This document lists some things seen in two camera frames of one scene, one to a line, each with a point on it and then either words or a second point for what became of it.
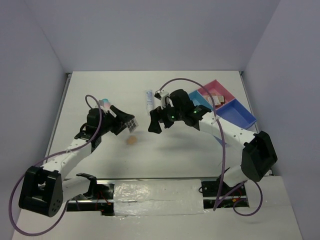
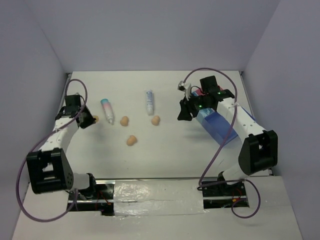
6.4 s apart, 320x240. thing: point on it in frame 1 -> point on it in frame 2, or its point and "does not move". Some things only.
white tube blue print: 149,100 does not move
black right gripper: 158,114 -> 185,114
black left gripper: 121,117 -> 91,120
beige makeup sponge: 132,140 does not move
